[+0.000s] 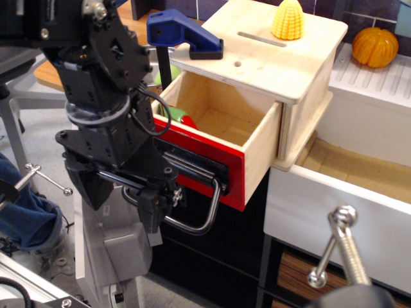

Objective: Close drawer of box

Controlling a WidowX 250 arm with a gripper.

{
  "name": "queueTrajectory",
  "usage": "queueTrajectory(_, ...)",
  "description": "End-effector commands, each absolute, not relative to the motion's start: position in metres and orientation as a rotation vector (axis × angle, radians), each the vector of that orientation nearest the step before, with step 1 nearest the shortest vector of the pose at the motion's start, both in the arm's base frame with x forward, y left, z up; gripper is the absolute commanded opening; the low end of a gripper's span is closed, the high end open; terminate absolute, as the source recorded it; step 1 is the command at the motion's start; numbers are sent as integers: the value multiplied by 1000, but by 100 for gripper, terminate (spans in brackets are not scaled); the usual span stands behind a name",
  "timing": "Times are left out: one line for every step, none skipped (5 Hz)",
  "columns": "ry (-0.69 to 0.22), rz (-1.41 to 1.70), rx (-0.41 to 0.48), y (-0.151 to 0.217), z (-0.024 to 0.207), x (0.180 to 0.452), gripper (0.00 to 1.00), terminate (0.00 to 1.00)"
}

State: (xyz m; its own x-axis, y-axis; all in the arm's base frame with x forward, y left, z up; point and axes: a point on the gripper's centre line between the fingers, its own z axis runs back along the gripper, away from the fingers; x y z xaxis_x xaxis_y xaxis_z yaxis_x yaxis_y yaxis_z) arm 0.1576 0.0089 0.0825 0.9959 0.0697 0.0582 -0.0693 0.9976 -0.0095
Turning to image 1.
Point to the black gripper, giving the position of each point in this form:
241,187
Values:
117,146

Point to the wooden drawer with red front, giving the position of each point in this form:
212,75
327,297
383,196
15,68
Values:
236,127

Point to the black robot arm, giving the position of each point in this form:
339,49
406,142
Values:
102,68

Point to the plywood box housing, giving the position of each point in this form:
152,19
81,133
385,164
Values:
293,72

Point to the grey metal stand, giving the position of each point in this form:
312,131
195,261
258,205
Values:
112,250

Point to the person leg in jeans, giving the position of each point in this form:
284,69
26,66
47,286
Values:
35,225

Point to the metal clamp screw left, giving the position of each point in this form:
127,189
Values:
35,170

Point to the metal clamp screw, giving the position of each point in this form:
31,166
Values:
35,170
341,221

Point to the green and red toy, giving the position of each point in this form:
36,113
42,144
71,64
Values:
178,115

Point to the metal bowl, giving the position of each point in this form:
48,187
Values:
153,79

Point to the blue bar clamp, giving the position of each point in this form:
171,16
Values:
170,28

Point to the metal clamp screw right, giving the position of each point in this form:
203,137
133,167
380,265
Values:
341,221

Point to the white toy sink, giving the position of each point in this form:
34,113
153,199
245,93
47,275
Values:
358,155

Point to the yellow toy corn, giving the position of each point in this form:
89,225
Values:
288,22

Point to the orange toy pumpkin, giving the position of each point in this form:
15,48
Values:
375,47

